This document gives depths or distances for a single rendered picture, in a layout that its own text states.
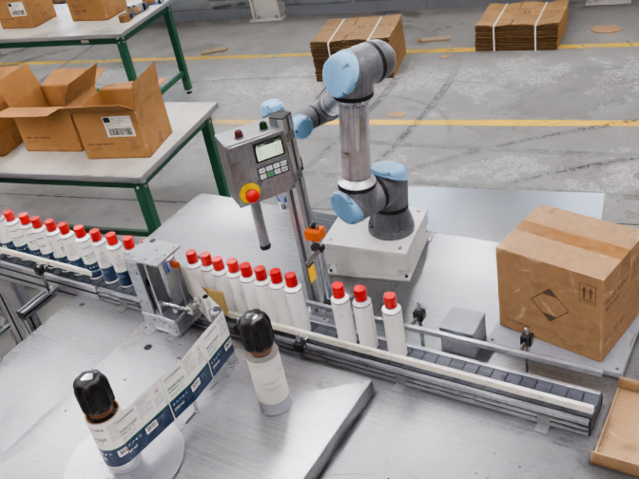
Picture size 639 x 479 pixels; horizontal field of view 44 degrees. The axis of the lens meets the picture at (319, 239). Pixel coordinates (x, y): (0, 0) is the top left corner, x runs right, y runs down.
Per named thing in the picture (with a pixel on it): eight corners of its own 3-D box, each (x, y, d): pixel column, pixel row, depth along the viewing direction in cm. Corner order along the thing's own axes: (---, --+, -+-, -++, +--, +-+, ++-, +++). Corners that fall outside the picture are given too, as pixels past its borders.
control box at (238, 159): (229, 195, 219) (213, 134, 209) (284, 175, 224) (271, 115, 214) (241, 210, 211) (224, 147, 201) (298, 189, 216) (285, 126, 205)
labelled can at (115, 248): (118, 287, 264) (98, 237, 253) (128, 278, 267) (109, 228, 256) (129, 290, 261) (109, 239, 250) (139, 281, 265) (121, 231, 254)
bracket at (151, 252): (123, 259, 229) (122, 257, 228) (147, 239, 236) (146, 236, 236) (157, 267, 222) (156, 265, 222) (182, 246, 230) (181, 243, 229)
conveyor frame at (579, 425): (99, 298, 269) (94, 288, 266) (121, 280, 276) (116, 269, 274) (590, 437, 186) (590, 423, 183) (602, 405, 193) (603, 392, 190)
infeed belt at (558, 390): (101, 294, 269) (97, 285, 267) (117, 280, 275) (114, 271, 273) (591, 430, 186) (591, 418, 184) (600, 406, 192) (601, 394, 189)
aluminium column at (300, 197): (311, 314, 243) (267, 117, 206) (319, 305, 246) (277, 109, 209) (323, 316, 240) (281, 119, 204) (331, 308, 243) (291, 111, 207)
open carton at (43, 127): (4, 163, 392) (-26, 96, 372) (64, 117, 433) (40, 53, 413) (78, 164, 376) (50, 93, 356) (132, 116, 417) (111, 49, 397)
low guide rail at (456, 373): (229, 317, 237) (227, 312, 236) (231, 315, 238) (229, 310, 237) (592, 414, 183) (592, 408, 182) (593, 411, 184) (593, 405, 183)
